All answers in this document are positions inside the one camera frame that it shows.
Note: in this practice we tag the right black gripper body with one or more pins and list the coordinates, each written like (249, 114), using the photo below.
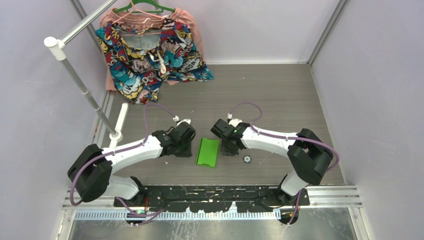
(226, 150)

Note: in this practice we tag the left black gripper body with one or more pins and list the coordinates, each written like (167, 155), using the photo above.
(185, 149)

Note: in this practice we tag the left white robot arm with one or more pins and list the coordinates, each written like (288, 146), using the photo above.
(92, 175)

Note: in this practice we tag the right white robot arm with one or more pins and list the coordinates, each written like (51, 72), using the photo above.
(308, 155)

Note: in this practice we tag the colorful patterned shirt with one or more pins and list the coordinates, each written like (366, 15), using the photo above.
(142, 52)

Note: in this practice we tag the green clothes hanger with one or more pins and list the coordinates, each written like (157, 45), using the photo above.
(147, 6)

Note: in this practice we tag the metal clothes rack pole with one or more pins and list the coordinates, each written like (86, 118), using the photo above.
(56, 47)

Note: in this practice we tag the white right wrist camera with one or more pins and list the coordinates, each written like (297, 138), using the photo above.
(233, 121)

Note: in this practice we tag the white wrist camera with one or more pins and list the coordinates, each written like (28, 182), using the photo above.
(233, 121)
(179, 120)

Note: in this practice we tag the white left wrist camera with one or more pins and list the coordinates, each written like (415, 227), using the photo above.
(179, 120)

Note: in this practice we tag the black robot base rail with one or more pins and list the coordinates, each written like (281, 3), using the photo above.
(208, 198)

